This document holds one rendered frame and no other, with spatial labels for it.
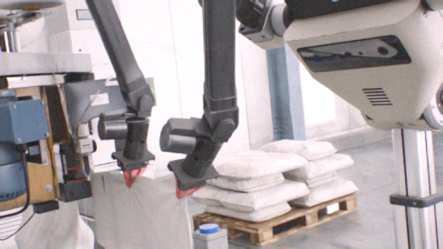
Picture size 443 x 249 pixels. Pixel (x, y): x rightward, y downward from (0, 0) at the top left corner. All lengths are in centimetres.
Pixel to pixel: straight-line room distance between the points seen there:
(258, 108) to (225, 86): 634
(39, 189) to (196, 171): 55
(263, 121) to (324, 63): 604
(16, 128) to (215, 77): 47
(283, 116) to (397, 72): 623
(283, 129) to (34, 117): 640
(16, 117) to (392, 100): 87
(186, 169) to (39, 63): 48
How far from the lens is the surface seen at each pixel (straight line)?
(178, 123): 112
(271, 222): 441
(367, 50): 133
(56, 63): 153
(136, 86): 140
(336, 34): 134
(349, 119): 873
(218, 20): 99
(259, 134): 741
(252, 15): 153
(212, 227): 175
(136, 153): 146
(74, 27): 543
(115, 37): 137
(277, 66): 752
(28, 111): 131
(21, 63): 139
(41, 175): 160
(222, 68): 104
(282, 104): 753
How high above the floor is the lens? 132
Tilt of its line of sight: 5 degrees down
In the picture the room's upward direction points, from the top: 6 degrees counter-clockwise
